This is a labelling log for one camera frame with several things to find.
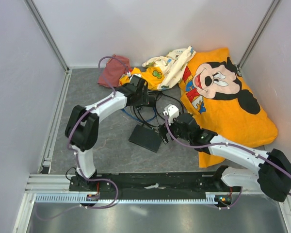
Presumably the blue ethernet cable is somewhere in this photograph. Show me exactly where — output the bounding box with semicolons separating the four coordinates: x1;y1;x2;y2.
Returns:
121;108;164;123

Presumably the black network switch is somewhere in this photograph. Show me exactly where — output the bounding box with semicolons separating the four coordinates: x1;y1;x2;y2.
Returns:
129;125;162;153

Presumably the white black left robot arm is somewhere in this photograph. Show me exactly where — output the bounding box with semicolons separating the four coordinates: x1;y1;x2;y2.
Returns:
65;74;149;191

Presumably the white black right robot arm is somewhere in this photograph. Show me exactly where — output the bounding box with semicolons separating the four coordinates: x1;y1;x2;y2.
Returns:
160;110;291;202

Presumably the black power adapter brick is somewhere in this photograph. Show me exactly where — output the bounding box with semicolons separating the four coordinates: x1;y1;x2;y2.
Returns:
145;96;156;108

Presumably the yellow dinosaur garment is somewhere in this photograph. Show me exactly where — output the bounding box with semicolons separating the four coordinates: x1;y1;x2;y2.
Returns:
130;67;164;91

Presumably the maroon red cloth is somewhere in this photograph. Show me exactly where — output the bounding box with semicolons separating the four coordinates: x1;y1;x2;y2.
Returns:
97;54;131;87

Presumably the cream dinosaur print cloth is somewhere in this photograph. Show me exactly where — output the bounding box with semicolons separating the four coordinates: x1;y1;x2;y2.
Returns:
142;46;196;91

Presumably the orange Mickey Mouse pillow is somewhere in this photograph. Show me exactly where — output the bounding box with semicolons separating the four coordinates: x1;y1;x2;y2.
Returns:
178;47;279;168

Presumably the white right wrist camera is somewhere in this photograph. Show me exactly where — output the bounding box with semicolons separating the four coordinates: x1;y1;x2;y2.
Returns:
163;104;179;126

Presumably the black ethernet cable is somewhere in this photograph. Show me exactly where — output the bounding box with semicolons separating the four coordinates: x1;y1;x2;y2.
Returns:
132;89;185;129

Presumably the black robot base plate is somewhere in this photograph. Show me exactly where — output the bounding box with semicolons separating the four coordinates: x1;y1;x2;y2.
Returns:
69;171;240;199

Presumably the grey slotted cable duct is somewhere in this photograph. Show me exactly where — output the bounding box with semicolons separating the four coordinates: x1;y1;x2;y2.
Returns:
35;193;232;204

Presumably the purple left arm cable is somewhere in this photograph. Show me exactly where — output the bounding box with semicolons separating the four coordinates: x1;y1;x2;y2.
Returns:
33;56;133;221

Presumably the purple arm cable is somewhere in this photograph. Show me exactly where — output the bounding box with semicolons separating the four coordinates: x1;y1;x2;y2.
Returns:
33;56;133;221
164;114;291;211

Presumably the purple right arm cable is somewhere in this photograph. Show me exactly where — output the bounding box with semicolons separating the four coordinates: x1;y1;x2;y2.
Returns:
164;114;291;211

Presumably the aluminium frame rail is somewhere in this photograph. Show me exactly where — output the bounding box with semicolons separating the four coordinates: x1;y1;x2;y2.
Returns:
24;173;72;194

